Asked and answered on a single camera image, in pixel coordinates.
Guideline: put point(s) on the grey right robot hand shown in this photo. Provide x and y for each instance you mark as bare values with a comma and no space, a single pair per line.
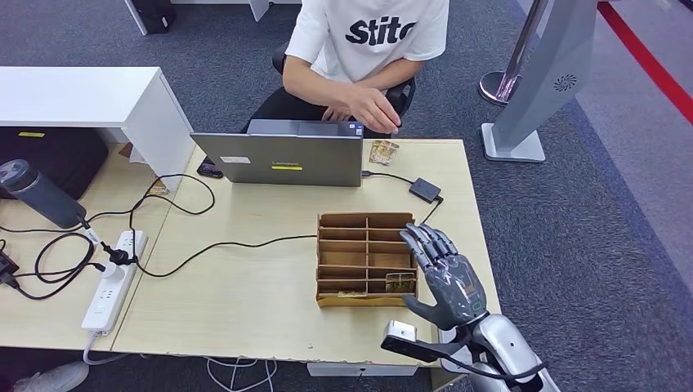
455,287

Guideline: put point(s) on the person's left hand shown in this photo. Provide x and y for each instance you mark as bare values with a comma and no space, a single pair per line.
337,112

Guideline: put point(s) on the person's right hand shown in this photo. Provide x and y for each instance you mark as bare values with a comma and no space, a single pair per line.
373,108

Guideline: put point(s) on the cardboard card organizer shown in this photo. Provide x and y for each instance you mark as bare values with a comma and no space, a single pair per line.
341,258

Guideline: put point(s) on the person's right forearm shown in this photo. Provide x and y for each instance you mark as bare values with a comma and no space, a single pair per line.
314,84

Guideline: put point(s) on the person's left forearm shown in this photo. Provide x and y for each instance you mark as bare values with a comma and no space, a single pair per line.
395,76

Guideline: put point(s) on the person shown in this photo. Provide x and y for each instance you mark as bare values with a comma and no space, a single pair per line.
373,48

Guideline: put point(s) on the grey card reader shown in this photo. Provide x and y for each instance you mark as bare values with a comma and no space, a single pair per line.
447,365

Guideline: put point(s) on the black office chair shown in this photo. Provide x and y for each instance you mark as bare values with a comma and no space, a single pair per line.
400,94

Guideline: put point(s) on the grey laptop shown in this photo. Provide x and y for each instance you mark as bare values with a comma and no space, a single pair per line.
287,159

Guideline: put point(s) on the black adapter box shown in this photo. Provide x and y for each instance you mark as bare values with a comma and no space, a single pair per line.
425,190

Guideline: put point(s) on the white table leg panel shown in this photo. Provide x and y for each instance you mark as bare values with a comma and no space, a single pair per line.
136,13
259,8

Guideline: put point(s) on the white desk drawer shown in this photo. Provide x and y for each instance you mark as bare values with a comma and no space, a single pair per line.
346,370

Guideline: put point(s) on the black phone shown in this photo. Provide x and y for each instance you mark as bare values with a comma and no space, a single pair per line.
209,169

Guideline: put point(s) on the grey kiosk stand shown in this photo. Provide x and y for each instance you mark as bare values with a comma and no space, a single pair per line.
549,65

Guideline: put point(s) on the small brown paper piece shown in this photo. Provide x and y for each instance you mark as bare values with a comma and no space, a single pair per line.
158,189

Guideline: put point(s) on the black computer tower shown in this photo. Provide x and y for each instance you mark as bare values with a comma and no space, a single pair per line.
153,13

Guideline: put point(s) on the brown cardboard scrap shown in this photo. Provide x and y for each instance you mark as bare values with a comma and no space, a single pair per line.
126,150

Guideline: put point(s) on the white desk shelf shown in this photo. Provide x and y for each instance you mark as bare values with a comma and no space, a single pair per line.
81,94

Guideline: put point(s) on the black plug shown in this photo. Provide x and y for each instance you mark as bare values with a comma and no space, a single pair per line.
118,255

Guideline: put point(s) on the white plug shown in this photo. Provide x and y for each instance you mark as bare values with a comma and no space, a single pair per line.
111,270

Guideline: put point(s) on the black bag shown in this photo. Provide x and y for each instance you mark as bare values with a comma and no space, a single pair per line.
51,157

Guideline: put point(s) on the white power strip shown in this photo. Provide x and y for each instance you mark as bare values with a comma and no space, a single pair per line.
106,303

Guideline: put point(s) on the dark grey water bottle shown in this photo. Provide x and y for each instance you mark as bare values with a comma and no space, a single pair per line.
40,193

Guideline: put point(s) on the black charger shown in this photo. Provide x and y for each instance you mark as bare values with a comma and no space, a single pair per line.
6,268

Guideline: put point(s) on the white shoe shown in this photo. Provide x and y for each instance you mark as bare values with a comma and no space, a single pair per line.
51,379

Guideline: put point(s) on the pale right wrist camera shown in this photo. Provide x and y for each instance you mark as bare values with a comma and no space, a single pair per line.
400,331

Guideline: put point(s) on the chrome stanchion post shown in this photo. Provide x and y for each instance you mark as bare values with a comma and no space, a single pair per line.
498,86

